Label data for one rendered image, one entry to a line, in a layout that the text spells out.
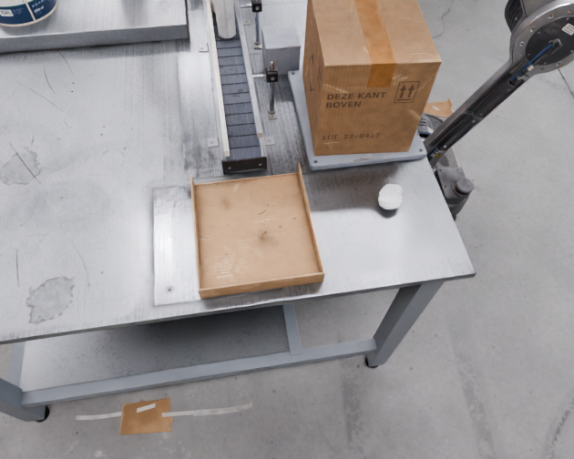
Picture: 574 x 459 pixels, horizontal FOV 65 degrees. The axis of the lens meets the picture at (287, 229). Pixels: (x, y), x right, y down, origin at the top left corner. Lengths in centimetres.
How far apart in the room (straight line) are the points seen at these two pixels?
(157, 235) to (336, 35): 58
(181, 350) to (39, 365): 45
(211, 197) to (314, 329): 89
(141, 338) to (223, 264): 70
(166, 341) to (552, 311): 151
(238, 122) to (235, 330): 73
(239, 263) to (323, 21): 55
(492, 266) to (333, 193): 117
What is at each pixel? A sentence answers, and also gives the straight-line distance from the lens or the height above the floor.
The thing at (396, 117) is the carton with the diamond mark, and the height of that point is 97.
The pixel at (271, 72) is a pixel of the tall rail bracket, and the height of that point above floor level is 97.
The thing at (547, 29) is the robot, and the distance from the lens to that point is 162.
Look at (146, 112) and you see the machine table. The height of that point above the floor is 83.
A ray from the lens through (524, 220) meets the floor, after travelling 234.
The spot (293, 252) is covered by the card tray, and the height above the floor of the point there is 83.
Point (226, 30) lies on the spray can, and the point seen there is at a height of 91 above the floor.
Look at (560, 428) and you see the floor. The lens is 200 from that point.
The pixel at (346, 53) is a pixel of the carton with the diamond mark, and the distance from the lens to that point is 100.
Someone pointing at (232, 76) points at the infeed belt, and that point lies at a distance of 131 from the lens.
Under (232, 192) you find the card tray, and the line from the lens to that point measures 109.
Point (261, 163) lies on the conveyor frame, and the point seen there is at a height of 86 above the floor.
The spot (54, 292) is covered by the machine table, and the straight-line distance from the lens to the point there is 106.
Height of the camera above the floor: 171
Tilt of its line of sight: 58 degrees down
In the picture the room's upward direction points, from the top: 3 degrees clockwise
